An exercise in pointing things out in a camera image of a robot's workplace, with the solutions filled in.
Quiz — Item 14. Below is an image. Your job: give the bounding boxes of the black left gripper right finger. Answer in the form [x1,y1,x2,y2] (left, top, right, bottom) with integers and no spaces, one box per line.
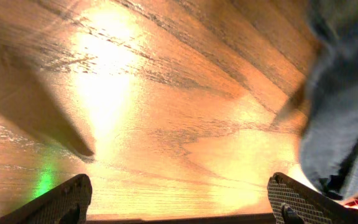
[267,172,358,224]

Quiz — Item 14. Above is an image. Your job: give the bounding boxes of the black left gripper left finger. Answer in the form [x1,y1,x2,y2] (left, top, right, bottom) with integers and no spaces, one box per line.
[0,174,93,224]

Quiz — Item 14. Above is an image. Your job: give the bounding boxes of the navy blue shorts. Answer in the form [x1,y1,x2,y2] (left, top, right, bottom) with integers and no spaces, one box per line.
[272,0,358,200]

